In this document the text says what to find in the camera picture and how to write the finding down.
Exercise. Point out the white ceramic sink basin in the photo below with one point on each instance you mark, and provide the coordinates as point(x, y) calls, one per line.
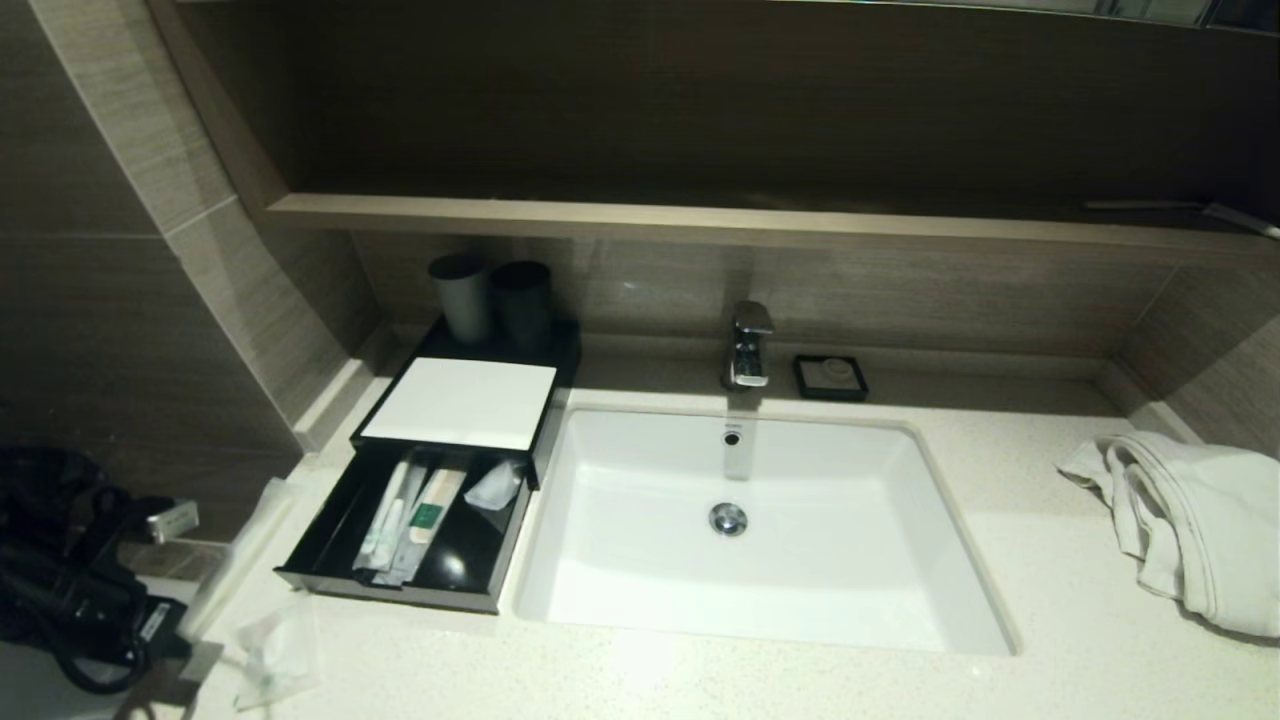
point(830, 560)

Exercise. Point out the black box drawer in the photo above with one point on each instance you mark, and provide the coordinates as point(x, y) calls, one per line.
point(475, 560)

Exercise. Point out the grey tumbler cup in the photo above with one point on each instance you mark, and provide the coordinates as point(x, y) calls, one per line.
point(462, 300)

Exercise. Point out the white folded towel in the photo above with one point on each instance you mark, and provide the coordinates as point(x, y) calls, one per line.
point(1200, 530)

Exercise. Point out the black tumbler cup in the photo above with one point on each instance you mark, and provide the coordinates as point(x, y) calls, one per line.
point(524, 305)

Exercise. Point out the round white soap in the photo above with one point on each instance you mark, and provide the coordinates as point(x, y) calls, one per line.
point(834, 374)

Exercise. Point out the clear green-print toothbrush packet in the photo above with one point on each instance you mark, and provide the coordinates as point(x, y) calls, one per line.
point(385, 520)

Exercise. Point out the small white wrapped packet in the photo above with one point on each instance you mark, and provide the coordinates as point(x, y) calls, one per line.
point(495, 487)

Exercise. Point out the chrome sink drain stopper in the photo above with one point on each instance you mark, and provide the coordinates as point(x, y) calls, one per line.
point(728, 519)

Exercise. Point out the long clear plastic packet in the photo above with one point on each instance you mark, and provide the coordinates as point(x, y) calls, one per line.
point(250, 545)

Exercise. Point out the wooden wall shelf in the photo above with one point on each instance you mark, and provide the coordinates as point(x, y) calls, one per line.
point(700, 222)

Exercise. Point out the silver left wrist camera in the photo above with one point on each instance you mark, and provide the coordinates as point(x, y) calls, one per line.
point(172, 520)

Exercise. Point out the chrome faucet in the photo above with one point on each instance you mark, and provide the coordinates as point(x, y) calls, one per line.
point(748, 345)

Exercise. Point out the black square soap dish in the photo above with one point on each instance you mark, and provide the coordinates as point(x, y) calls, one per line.
point(802, 380)

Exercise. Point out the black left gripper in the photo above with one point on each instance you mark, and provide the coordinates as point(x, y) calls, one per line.
point(145, 625)

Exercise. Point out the comb green label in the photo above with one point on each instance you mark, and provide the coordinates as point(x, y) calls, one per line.
point(428, 515)

